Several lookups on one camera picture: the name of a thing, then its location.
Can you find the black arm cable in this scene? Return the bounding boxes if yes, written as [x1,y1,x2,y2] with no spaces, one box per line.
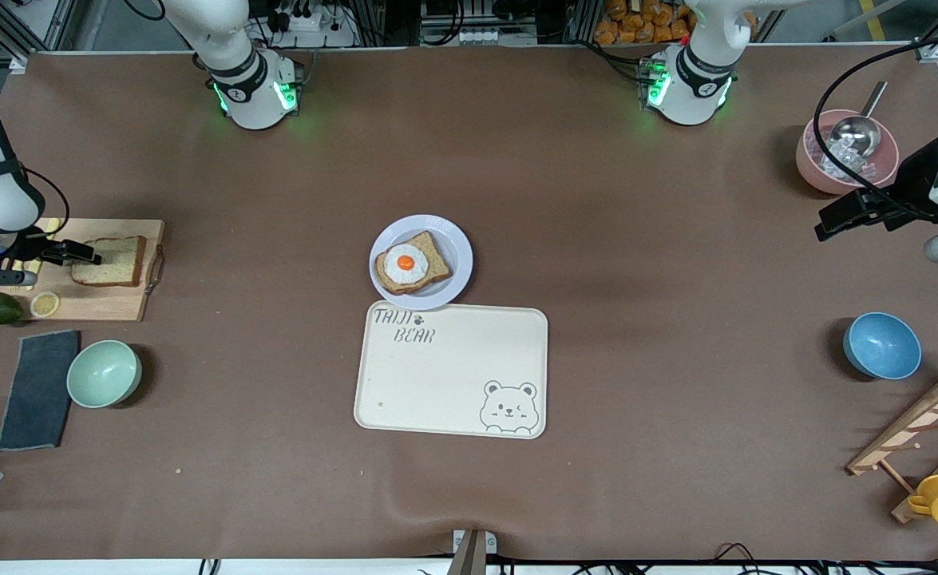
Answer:
[22,164,71,236]
[813,32,938,220]

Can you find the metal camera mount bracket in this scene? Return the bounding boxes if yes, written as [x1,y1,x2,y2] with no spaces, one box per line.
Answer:
[446,529,498,575]

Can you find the blue bowl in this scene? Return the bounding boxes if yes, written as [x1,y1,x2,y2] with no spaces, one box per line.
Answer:
[842,311,923,381]

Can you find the dark grey cloth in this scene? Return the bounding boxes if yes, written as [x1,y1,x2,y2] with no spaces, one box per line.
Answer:
[0,329,81,453]

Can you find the wooden cup rack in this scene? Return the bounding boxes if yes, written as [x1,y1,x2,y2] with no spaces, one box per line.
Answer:
[845,367,938,525]

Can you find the white round plate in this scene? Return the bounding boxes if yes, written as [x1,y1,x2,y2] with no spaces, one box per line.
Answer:
[369,214,474,311]

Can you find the pink bowl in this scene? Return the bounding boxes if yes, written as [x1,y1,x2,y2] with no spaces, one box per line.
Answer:
[795,109,900,195]

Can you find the pile of orange buns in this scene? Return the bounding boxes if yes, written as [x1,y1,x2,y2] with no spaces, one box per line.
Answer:
[594,0,697,45]

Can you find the clear ice cubes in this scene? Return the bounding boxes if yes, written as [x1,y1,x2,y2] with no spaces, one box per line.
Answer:
[808,132,873,176]

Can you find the fried egg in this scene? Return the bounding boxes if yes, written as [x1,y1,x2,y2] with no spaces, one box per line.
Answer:
[383,245,429,284]

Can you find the metal scoop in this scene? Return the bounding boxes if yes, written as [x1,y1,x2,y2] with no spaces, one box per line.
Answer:
[828,80,889,161]

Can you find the brown bread slice with egg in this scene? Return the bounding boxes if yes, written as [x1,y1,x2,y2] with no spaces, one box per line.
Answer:
[374,231,453,295]

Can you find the white socket strip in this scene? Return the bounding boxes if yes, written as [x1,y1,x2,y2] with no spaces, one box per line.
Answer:
[421,26,509,47]

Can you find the wooden cutting board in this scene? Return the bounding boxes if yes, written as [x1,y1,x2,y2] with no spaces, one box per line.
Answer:
[0,218,168,323]

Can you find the mint green bowl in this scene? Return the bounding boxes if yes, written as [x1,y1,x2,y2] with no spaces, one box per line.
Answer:
[66,339,143,410]

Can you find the white power strip with plugs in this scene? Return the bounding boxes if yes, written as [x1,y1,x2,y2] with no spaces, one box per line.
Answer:
[265,0,358,49]

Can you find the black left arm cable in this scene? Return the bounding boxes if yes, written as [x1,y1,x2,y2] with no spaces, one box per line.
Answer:
[813,32,938,220]

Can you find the cream bear print tray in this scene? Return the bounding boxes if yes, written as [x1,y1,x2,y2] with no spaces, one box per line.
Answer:
[354,301,549,440]

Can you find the plain brown bread slice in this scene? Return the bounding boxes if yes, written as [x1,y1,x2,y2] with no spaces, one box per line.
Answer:
[70,236,148,288]

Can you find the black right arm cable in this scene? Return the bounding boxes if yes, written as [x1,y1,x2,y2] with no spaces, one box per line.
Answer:
[22,164,71,236]

